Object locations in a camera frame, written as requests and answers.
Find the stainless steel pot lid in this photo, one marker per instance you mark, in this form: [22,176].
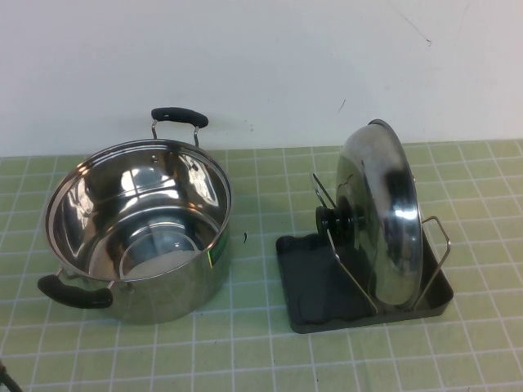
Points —
[388,228]

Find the green checked tablecloth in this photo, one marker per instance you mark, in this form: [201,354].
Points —
[261,359]

